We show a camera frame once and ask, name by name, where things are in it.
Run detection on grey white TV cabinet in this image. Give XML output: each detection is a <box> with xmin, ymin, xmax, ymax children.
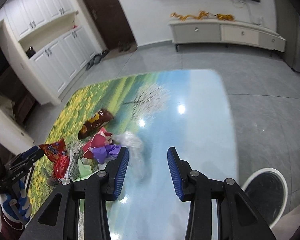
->
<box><xmin>168</xmin><ymin>19</ymin><xmax>286</xmax><ymax>52</ymax></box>

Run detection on black bag on shelf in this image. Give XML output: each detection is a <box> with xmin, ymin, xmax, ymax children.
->
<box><xmin>26</xmin><ymin>46</ymin><xmax>36</xmax><ymax>59</ymax></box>

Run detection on pink red snack wrapper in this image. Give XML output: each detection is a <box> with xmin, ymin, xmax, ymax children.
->
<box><xmin>82</xmin><ymin>127</ymin><xmax>113</xmax><ymax>159</ymax></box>

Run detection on brown chip bag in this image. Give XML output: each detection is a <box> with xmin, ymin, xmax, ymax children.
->
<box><xmin>78</xmin><ymin>108</ymin><xmax>114</xmax><ymax>140</ymax></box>

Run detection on white plastic bag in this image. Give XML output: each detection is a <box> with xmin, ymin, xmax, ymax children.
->
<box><xmin>113</xmin><ymin>131</ymin><xmax>147</xmax><ymax>181</ymax></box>

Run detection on white router on cabinet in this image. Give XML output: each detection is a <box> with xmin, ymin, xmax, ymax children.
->
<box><xmin>258</xmin><ymin>17</ymin><xmax>263</xmax><ymax>26</ymax></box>

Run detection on red foil snack bag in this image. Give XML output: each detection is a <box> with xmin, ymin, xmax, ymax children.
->
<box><xmin>39</xmin><ymin>138</ymin><xmax>70</xmax><ymax>179</ymax></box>

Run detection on brown doormat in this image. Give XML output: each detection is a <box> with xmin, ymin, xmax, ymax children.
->
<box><xmin>104</xmin><ymin>42</ymin><xmax>138</xmax><ymax>60</ymax></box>

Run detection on round white trash bin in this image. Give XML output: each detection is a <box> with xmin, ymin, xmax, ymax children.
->
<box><xmin>242</xmin><ymin>167</ymin><xmax>288</xmax><ymax>228</ymax></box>

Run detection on grey slippers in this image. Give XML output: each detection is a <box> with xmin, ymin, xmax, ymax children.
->
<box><xmin>85</xmin><ymin>50</ymin><xmax>109</xmax><ymax>70</ymax></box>

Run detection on green paper wrapper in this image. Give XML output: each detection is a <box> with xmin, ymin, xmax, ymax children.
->
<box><xmin>75</xmin><ymin>158</ymin><xmax>107</xmax><ymax>181</ymax></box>

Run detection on golden dragon ornament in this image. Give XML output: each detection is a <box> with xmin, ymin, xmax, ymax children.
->
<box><xmin>170</xmin><ymin>11</ymin><xmax>235</xmax><ymax>22</ymax></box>

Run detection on landscape print table cover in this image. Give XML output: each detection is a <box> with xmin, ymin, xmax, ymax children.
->
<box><xmin>34</xmin><ymin>69</ymin><xmax>238</xmax><ymax>239</ymax></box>

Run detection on blue white gloved left hand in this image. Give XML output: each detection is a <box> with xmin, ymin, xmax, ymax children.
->
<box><xmin>0</xmin><ymin>180</ymin><xmax>32</xmax><ymax>224</ymax></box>

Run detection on dark brown entrance door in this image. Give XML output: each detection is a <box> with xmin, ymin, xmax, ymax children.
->
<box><xmin>83</xmin><ymin>0</ymin><xmax>135</xmax><ymax>50</ymax></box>

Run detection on brown shoes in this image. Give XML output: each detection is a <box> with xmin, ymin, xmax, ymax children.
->
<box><xmin>118</xmin><ymin>41</ymin><xmax>131</xmax><ymax>52</ymax></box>

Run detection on white upper wall cabinet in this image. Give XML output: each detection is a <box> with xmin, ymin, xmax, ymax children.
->
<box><xmin>4</xmin><ymin>0</ymin><xmax>75</xmax><ymax>41</ymax></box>

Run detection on purple wrapper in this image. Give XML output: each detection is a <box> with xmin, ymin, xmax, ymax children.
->
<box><xmin>90</xmin><ymin>144</ymin><xmax>121</xmax><ymax>164</ymax></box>

